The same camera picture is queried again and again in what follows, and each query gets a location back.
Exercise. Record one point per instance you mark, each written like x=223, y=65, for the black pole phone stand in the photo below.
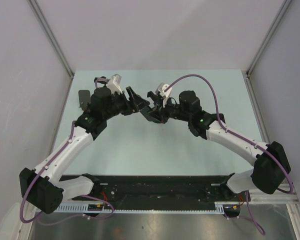
x=100, y=80

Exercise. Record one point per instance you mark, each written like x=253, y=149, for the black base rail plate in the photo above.
x=166, y=193

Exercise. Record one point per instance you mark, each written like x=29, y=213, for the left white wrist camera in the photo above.
x=114, y=84

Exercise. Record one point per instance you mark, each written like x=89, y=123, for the right aluminium frame post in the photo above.
x=284, y=8

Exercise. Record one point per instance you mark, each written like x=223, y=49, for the aluminium frame post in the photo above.
x=284, y=8
x=42, y=20

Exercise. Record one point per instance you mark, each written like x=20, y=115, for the left aluminium frame post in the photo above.
x=42, y=20

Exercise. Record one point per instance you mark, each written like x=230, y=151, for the silver phone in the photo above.
x=216, y=117

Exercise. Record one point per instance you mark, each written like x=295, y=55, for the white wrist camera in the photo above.
x=114, y=84
x=164, y=91

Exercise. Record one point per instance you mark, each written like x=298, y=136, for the black phone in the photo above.
x=151, y=114

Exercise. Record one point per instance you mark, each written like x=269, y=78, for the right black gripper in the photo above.
x=162, y=115

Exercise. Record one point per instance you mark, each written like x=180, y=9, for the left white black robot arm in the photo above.
x=42, y=186

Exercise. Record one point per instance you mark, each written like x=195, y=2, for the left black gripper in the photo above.
x=140, y=103

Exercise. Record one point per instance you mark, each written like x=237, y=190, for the white slotted cable duct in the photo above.
x=92, y=208

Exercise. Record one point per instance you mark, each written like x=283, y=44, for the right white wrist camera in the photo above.
x=164, y=91

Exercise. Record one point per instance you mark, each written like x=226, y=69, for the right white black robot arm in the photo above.
x=269, y=160

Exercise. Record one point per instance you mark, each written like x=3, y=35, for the brown round phone stand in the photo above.
x=84, y=97

